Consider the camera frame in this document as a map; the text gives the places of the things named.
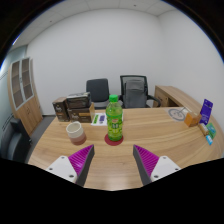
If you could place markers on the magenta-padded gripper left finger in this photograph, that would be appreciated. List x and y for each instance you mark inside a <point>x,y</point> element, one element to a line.
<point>61,166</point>

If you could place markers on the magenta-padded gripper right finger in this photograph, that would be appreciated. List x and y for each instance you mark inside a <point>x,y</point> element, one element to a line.
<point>165,166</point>

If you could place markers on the green drink bottle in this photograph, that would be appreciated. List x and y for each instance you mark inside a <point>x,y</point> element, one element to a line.
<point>114,123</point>

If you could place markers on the white and pink ribbed cup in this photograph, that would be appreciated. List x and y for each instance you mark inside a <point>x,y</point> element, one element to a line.
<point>76,133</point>

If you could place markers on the small blue packet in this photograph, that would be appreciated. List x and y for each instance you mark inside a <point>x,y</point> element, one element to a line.
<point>209,140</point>

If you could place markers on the flat round red coaster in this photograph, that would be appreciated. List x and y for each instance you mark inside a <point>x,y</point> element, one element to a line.
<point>108,141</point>

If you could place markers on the small tan box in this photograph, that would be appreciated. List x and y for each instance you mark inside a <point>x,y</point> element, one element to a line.
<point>203,129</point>

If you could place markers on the black armchair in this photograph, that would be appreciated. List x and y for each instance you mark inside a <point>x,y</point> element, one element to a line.
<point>13,143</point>

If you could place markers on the paper with round print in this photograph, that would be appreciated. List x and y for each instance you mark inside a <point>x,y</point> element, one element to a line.
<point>176,114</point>

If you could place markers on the orange cardboard box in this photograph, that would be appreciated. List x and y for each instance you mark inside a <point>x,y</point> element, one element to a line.
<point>191,119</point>

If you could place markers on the dark brown and tan carton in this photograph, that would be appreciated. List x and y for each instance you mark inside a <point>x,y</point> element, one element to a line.
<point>81,115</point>

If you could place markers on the green packet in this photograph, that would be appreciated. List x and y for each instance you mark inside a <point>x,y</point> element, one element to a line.
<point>211,130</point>

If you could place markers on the printed white leaflet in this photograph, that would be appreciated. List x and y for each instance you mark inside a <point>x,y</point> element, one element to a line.
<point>99,119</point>

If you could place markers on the wooden shelf cabinet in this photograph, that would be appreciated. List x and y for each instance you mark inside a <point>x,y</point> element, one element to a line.
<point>28,110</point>

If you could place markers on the purple stand-up pouch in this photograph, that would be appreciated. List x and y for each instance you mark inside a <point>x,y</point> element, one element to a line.
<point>206,111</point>

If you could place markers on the black flat box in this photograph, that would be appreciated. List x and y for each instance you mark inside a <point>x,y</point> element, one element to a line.
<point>78,100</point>

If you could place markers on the wooden side desk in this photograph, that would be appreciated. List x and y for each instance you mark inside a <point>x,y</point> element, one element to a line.
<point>166,95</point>

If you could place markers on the black mesh office chair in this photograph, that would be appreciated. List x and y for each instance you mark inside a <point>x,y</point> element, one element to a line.
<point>135,93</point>

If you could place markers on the grey office chair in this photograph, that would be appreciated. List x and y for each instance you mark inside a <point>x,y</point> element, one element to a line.
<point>97,90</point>

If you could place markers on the ceiling light strip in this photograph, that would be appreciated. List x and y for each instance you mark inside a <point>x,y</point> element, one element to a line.
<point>15,40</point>

